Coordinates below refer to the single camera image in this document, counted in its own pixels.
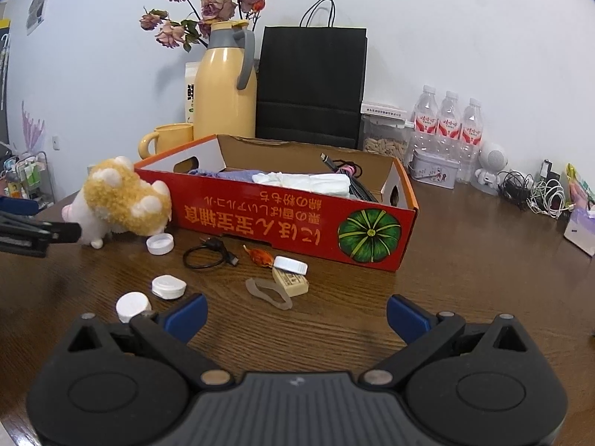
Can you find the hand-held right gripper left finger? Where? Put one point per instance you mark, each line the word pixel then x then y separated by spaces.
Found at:
pixel 188 316

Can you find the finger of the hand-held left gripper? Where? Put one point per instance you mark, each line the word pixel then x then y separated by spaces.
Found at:
pixel 18 205
pixel 56 233

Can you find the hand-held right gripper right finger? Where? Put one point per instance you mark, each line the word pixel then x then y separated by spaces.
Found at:
pixel 406 318

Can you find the translucent rubber band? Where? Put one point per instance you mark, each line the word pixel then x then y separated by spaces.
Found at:
pixel 250 286

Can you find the yellow white plush toy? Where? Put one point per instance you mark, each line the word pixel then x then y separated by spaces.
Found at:
pixel 121 195

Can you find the white plastic cap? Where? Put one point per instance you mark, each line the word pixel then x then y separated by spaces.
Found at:
pixel 160 245
pixel 290 265

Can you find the small beige box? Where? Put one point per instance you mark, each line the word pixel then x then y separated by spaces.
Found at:
pixel 290 283

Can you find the red orange cardboard box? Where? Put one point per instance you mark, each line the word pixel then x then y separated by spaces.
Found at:
pixel 279 223

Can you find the purple knitted cloth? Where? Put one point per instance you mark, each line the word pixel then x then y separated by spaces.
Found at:
pixel 232 175

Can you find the white cloth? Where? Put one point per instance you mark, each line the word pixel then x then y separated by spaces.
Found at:
pixel 302 182

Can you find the metal rack with bottles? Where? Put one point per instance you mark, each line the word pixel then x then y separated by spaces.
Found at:
pixel 25 176

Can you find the white oval lid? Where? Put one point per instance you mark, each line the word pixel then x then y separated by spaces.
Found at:
pixel 167 287

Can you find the white round lid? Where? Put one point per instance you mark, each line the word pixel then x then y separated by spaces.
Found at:
pixel 132 305

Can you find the small orange toy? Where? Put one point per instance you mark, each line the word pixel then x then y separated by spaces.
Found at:
pixel 260 256

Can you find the white printed tin box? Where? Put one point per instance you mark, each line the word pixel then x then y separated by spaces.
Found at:
pixel 434 172

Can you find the yellow ceramic mug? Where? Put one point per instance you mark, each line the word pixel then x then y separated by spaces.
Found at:
pixel 174 139

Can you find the clear jar of seeds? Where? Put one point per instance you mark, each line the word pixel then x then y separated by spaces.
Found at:
pixel 386 146

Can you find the white robot figurine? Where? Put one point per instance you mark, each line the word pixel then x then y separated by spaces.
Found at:
pixel 493 158

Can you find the white milk carton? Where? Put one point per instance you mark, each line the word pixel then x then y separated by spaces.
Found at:
pixel 190 97

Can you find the purple tissue pack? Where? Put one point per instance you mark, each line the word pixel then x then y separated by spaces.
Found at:
pixel 583 232

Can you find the clear water bottle red label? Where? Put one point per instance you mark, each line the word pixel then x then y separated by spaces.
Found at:
pixel 425 116
pixel 448 121
pixel 471 130

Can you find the black charger plug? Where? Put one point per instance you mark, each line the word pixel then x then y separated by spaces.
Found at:
pixel 547 169

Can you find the flat white carton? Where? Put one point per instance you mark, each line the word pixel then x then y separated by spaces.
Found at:
pixel 383 109

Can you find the colourful snack packet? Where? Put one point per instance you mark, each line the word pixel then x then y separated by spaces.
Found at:
pixel 578 186

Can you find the black paper shopping bag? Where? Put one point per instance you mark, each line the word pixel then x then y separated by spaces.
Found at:
pixel 309 83

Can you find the dried pink rose bouquet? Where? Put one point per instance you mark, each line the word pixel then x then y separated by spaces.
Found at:
pixel 216 7

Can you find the white wall switch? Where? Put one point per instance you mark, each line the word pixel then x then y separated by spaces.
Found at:
pixel 56 142

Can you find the purple wall sticker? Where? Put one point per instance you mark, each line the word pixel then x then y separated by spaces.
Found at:
pixel 31 128

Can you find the wall poster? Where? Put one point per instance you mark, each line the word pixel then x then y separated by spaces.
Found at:
pixel 38 7

